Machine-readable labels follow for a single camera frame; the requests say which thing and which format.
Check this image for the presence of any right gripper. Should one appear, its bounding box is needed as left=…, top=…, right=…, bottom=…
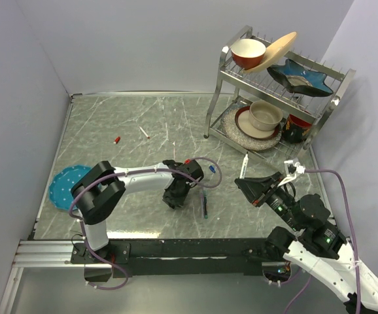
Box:
left=233, top=170, right=301, bottom=230

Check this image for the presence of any purple highlighter pen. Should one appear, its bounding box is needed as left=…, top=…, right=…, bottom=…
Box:
left=199, top=189, right=205, bottom=213

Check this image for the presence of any white black-tip marker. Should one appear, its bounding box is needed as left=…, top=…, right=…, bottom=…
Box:
left=239, top=153, right=249, bottom=179

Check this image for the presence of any green gel pen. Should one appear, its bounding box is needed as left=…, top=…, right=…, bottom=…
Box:
left=203, top=192, right=208, bottom=219

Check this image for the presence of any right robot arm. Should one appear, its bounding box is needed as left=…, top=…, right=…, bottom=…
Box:
left=235, top=172, right=378, bottom=313

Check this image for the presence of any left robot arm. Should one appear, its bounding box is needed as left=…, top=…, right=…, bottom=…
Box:
left=71, top=160, right=204, bottom=263

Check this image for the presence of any silver glitter plate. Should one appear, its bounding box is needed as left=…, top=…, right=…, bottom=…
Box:
left=220, top=105, right=281, bottom=151

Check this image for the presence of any red brown plate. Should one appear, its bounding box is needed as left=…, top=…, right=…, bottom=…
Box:
left=235, top=106, right=281, bottom=141

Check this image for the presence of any black red patterned cup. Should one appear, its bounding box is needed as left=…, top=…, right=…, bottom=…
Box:
left=281, top=114, right=312, bottom=144

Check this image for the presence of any beige ceramic bowl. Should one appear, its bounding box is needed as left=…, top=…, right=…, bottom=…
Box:
left=249, top=100, right=283, bottom=131

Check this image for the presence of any white red-tip marker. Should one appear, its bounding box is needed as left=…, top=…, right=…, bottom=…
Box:
left=139, top=126, right=150, bottom=139

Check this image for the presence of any steel dish rack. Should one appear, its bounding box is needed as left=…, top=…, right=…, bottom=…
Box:
left=204, top=26, right=356, bottom=164

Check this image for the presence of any blue polka dot plate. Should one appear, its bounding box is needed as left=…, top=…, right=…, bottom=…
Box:
left=48, top=165, right=91, bottom=211

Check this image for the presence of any blue star-shaped dish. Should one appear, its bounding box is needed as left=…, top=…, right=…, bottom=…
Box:
left=267, top=59, right=334, bottom=97

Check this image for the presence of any red white bowl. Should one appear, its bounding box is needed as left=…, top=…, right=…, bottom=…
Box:
left=230, top=39, right=266, bottom=69

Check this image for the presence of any beige wooden plate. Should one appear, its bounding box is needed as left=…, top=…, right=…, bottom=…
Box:
left=243, top=31, right=298, bottom=73

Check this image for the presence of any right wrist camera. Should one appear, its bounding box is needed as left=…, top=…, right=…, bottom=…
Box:
left=279, top=158, right=305, bottom=186

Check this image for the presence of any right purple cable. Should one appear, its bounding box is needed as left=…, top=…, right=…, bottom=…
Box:
left=283, top=168, right=363, bottom=314

